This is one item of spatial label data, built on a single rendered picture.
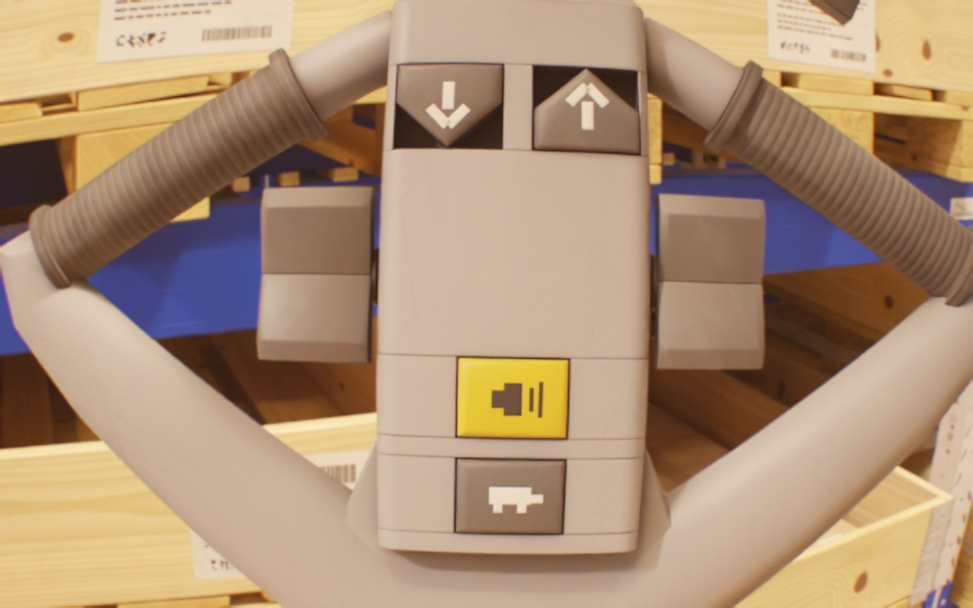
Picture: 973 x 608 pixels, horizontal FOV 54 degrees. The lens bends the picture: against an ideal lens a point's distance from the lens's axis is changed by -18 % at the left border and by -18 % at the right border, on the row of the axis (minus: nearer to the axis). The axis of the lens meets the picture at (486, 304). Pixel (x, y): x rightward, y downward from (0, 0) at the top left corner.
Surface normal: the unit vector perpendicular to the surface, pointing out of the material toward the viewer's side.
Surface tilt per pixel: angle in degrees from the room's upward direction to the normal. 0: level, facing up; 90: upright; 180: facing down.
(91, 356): 68
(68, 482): 90
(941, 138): 90
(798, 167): 104
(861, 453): 81
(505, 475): 74
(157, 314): 90
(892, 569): 90
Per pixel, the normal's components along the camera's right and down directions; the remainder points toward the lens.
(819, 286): -0.91, 0.10
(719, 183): 0.41, 0.25
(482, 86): -0.02, -0.01
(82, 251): 0.25, 0.48
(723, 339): -0.01, -0.30
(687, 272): -0.03, 0.28
